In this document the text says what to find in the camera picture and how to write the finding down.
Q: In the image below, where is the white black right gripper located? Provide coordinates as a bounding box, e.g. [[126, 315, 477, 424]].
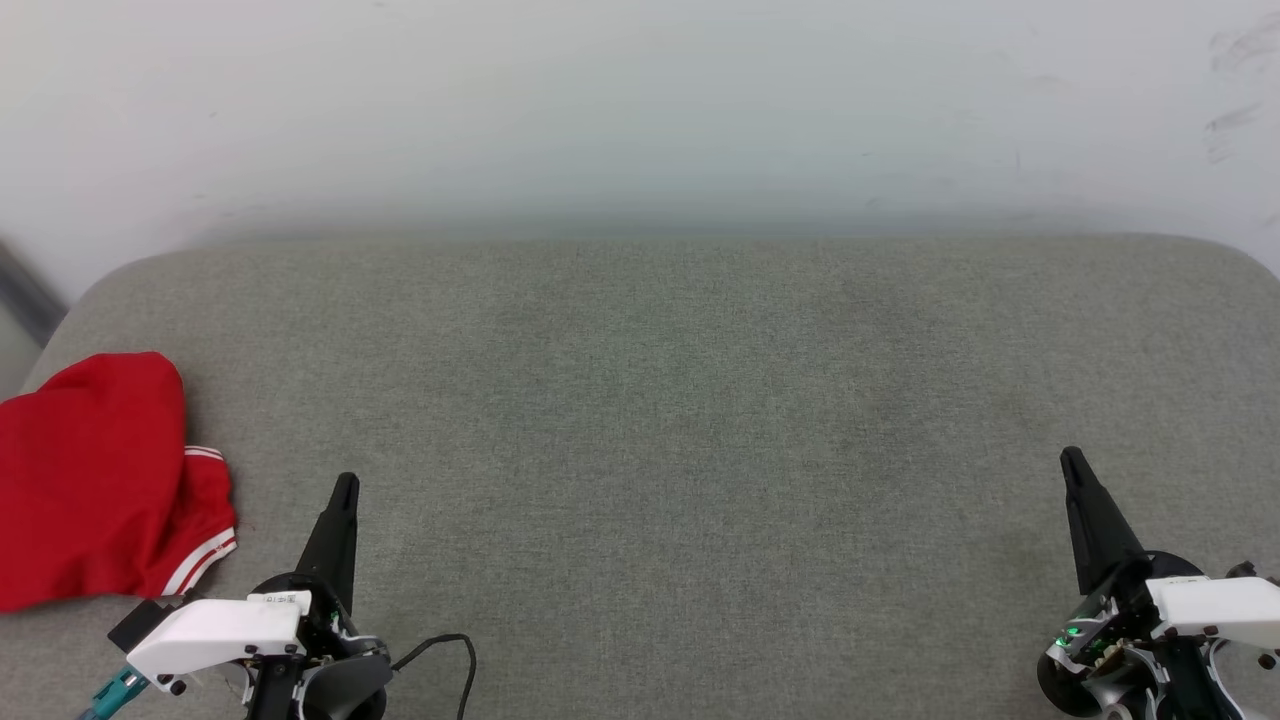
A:
[[1037, 447, 1280, 720]]

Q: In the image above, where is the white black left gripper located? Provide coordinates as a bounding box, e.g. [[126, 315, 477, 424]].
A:
[[125, 473, 393, 720]]

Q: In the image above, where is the red and white jersey shirt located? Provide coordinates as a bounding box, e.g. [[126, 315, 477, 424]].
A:
[[0, 351, 239, 614]]

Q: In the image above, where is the grey fabric sofa cushion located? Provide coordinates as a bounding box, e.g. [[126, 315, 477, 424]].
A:
[[0, 234, 1280, 720]]

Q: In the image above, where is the dark grey skirting strip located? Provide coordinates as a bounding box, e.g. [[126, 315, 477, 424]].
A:
[[0, 238, 69, 349]]

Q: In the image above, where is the thin black cable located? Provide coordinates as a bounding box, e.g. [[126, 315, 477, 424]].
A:
[[390, 633, 479, 720]]

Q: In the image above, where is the black cable with teal plug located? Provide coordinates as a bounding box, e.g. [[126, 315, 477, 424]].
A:
[[78, 665, 151, 720]]

